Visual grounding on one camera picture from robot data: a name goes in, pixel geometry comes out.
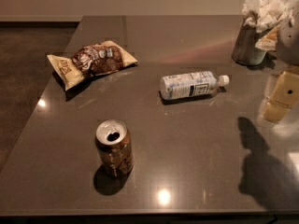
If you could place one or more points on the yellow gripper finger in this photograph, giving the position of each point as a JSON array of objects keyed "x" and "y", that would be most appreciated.
[{"x": 281, "y": 94}]

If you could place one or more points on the blue plastic water bottle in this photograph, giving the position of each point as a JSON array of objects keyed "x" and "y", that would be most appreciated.
[{"x": 195, "y": 84}]

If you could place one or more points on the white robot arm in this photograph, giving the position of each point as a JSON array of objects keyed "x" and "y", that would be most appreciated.
[{"x": 284, "y": 40}]

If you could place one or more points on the brown chip bag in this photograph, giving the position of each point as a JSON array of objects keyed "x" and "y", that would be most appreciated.
[{"x": 91, "y": 61}]

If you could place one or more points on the metal cylindrical container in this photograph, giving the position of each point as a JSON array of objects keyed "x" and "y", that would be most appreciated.
[{"x": 245, "y": 52}]

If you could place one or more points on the brown soda can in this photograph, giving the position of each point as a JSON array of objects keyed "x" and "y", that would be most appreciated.
[{"x": 114, "y": 146}]

